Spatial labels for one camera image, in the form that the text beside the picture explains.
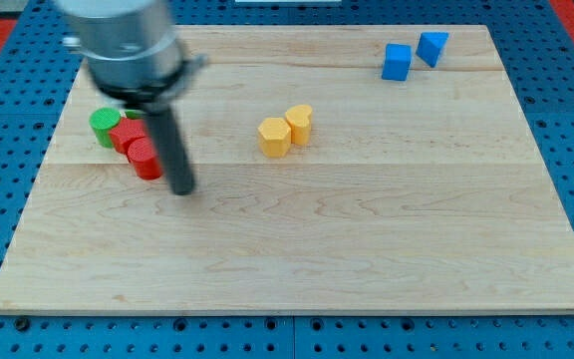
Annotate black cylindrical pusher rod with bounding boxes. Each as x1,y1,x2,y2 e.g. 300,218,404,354
143,103,195,195

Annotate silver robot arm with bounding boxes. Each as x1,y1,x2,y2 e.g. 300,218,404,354
55,0,206,195

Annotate wooden board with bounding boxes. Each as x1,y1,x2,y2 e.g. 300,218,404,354
0,25,574,316

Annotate red cylinder block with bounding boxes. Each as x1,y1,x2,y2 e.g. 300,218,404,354
127,137,163,180

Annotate red star block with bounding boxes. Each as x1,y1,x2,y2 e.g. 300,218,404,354
108,118,146,155

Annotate green block behind rod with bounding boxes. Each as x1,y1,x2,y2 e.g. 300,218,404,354
124,110,144,120

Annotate green cylinder block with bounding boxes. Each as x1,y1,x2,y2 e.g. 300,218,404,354
89,108,121,148

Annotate yellow hexagon block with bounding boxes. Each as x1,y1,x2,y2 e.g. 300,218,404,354
257,118,291,158

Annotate blue cube block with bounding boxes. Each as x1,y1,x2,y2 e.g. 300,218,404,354
381,43,412,81

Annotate blue triangle block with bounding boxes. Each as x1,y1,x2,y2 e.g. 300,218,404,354
416,32,449,68

